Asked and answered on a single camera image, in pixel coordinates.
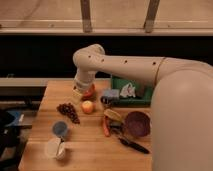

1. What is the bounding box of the yellow red apple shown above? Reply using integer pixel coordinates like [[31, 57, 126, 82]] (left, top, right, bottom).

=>
[[81, 100, 94, 114]]

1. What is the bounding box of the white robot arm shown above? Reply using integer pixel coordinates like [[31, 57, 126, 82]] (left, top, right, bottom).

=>
[[73, 44, 213, 171]]

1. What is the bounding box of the red bowl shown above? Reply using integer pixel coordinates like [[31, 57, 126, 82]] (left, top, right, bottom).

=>
[[82, 84, 95, 99]]

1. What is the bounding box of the purple bowl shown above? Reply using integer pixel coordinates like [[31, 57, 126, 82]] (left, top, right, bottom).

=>
[[124, 111, 150, 137]]

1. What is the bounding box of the bunch of dark grapes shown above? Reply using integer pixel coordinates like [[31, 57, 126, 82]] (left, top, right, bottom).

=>
[[57, 103, 80, 124]]

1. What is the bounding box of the blue cup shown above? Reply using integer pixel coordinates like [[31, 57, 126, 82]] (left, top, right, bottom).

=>
[[52, 121, 68, 139]]

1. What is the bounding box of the orange carrot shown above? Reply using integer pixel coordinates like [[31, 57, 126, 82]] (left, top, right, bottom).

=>
[[102, 116, 110, 137]]

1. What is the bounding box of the white crumpled cloth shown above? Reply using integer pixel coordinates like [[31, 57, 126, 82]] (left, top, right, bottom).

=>
[[120, 83, 135, 98]]

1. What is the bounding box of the green plastic bin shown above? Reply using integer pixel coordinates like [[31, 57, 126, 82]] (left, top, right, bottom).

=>
[[111, 76, 153, 106]]

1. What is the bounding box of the white mug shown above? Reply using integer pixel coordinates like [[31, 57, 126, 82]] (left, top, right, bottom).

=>
[[44, 137, 66, 160]]

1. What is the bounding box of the black blue equipment at left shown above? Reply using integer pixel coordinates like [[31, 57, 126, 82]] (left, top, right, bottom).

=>
[[0, 109, 23, 170]]

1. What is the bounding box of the black handled knife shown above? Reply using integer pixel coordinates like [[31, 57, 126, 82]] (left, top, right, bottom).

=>
[[118, 136, 150, 154]]

